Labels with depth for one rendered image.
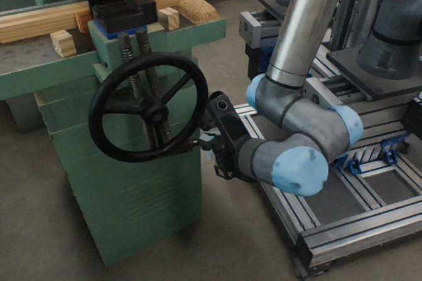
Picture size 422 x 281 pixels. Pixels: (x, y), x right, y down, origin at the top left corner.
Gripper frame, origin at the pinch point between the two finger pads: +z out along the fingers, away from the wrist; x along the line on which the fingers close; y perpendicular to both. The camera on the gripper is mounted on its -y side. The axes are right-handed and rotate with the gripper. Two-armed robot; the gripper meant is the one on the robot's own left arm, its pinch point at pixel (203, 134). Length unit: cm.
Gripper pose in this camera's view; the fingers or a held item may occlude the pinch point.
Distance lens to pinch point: 80.7
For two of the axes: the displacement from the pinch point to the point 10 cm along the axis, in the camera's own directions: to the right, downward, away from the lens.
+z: -4.6, -0.8, 8.9
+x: 8.5, -3.4, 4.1
